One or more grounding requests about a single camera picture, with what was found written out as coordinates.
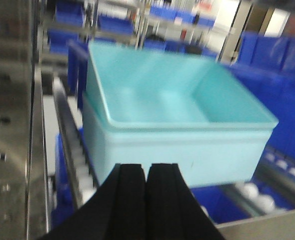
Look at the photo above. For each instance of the light teal plastic bin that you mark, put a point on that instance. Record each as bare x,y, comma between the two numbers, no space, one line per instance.
151,107

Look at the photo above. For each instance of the lower steel shelf edge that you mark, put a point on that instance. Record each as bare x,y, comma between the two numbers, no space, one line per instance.
268,227

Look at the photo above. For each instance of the metal divider rail left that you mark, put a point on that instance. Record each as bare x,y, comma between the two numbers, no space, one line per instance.
81,177

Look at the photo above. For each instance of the white roller track right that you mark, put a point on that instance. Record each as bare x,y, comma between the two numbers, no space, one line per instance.
271,190

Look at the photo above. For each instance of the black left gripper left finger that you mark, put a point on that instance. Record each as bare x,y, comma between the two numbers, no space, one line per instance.
115,212

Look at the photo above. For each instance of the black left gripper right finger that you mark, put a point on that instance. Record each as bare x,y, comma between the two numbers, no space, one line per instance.
172,211

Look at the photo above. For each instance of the stainless steel shelf post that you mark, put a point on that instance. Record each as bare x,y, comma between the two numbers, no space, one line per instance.
24,211

